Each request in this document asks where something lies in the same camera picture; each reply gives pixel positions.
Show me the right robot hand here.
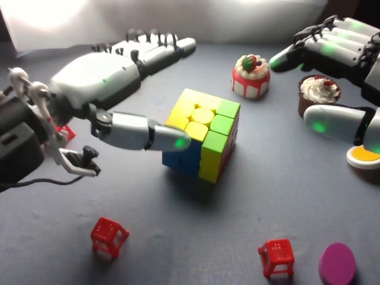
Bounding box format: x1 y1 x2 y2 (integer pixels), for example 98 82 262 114
268 15 380 154

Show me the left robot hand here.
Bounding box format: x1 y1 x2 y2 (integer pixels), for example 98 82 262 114
49 28 197 153

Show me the Rubik's cube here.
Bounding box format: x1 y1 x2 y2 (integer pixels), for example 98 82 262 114
161 88 241 185

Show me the toy chocolate cupcake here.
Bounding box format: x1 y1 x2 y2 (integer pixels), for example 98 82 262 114
297 74 342 118

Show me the small red plastic stool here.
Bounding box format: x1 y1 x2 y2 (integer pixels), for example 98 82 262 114
90 217 131 259
55 124 77 143
257 239 295 278

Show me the white backdrop cloth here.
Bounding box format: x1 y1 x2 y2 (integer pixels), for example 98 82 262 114
0 0 329 59

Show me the toy strawberry cake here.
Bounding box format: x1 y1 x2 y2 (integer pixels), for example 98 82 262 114
231 53 271 99

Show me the toy egg tart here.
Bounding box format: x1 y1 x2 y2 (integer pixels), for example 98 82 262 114
346 144 380 170

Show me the purple round disc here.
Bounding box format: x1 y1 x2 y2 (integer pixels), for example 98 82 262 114
318 242 356 285

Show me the black camera cable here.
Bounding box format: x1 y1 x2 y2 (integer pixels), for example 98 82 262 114
0 175 84 191

